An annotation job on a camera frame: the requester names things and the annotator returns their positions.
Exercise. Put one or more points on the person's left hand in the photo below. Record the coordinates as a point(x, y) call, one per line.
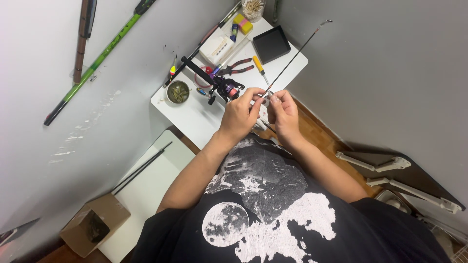
point(237, 117)

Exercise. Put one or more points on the person's right hand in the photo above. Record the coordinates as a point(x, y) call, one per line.
point(287, 117)

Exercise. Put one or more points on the small clear plastic piece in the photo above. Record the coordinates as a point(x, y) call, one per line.
point(270, 95)

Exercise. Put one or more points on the thin black rod tip section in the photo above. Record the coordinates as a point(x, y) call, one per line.
point(299, 53)

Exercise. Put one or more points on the black purple spinning reel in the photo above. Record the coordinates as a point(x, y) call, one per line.
point(228, 89)

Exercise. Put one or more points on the small blue fishing lure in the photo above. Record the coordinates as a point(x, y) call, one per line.
point(201, 91)

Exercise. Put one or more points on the red black pliers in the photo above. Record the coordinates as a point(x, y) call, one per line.
point(237, 67)

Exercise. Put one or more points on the red line coil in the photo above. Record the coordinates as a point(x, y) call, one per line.
point(199, 83)

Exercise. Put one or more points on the clear plastic tube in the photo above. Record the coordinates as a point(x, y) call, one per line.
point(232, 54)

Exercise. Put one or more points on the round tin of lures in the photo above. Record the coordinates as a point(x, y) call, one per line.
point(178, 91)

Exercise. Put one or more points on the white cardboard packet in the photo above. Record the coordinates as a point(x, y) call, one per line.
point(219, 48)

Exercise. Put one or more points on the black square tray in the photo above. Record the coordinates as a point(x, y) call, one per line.
point(271, 44)

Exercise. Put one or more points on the yellow red fishing float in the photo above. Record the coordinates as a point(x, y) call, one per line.
point(172, 69)

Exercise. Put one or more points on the slim black pink fishing rod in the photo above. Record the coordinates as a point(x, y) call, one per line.
point(204, 40)

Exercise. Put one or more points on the small blue bottle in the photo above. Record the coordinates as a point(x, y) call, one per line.
point(234, 32)

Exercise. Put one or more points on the yellow pink foam block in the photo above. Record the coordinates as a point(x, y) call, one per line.
point(243, 23)

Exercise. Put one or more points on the jar of wooden sticks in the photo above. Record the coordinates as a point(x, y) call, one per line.
point(253, 9)

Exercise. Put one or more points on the black moon print t-shirt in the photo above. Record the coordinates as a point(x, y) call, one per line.
point(285, 226)

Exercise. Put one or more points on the white flat board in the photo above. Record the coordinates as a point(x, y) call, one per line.
point(153, 197)

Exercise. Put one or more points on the white round appliance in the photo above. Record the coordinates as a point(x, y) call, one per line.
point(393, 200)

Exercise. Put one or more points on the dark folding table top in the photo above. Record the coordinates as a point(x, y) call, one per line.
point(420, 177)

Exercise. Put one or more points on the green telescopic fishing rod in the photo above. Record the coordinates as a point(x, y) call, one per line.
point(98, 62)

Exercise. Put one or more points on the brown telescopic fishing rod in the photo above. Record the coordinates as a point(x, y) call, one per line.
point(82, 40)

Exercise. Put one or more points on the brown cardboard box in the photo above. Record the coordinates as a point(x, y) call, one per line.
point(97, 222)

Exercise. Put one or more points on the dark flat panel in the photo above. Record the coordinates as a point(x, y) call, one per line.
point(16, 231)

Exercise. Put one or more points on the white folding bracket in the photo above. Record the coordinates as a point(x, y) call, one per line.
point(387, 165)
point(420, 193)

